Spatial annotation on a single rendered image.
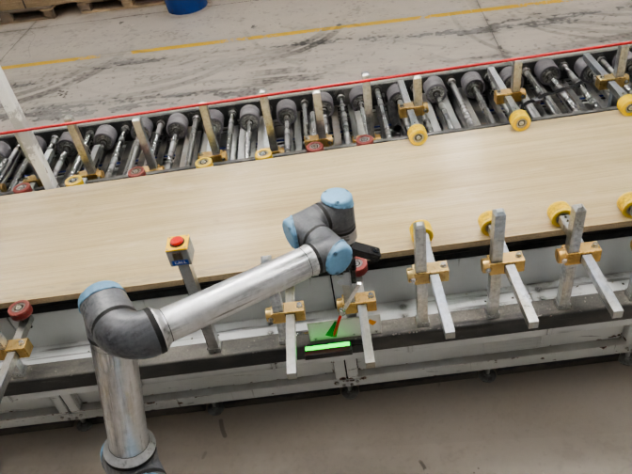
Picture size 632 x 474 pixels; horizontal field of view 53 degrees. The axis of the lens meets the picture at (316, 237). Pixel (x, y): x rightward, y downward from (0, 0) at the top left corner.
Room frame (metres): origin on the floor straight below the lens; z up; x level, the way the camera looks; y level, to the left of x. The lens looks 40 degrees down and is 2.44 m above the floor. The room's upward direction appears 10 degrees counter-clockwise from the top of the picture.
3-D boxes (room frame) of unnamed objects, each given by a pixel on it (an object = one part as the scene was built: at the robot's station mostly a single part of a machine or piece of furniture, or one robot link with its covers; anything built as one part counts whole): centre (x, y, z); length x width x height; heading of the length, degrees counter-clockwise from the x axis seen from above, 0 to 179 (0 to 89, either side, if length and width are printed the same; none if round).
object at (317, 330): (1.49, -0.05, 0.75); 0.26 x 0.01 x 0.10; 86
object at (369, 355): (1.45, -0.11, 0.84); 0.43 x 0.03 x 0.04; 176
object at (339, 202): (1.44, -0.08, 1.32); 0.10 x 0.09 x 0.12; 117
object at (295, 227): (1.38, 0.02, 1.33); 0.12 x 0.12 x 0.09; 27
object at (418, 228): (1.50, -0.33, 0.93); 0.03 x 0.03 x 0.48; 86
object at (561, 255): (1.47, -0.85, 0.95); 0.13 x 0.06 x 0.05; 86
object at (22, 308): (1.73, 1.12, 0.85); 0.08 x 0.08 x 0.11
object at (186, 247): (1.55, 0.43, 1.18); 0.07 x 0.07 x 0.08; 86
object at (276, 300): (1.53, 0.17, 0.87); 0.03 x 0.03 x 0.48; 86
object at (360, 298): (1.52, -0.10, 0.85); 0.13 x 0.06 x 0.05; 86
